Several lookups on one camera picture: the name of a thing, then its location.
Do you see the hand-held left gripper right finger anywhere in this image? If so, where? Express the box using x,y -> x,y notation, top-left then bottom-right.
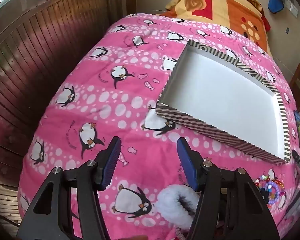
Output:
176,137 -> 280,240

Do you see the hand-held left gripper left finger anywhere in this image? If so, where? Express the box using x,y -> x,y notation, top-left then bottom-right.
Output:
16,136 -> 122,240

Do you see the purple bead bracelet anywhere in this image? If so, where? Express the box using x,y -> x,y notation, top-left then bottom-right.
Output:
264,181 -> 287,205

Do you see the white fluffy scrunchie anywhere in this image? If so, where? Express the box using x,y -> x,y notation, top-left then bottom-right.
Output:
157,184 -> 200,230

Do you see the striped shallow cardboard box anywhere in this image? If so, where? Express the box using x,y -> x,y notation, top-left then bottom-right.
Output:
155,39 -> 292,167

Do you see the black smartphone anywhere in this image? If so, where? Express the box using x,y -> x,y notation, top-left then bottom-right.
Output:
294,110 -> 300,148

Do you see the pink penguin print blanket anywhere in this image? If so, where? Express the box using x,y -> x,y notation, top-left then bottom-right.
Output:
17,12 -> 300,240

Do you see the wooden chair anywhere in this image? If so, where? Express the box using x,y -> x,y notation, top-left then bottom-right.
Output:
289,64 -> 300,113

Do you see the orange patterned blanket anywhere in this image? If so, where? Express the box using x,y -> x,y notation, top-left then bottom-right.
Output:
156,0 -> 273,58

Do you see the blue cloth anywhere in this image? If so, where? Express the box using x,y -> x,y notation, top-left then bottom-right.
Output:
267,0 -> 283,13

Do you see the multicolour bead bracelet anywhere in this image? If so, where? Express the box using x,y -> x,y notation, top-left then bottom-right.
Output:
255,175 -> 278,188

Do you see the white wall switch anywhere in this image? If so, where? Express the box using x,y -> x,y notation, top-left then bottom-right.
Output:
285,0 -> 300,18

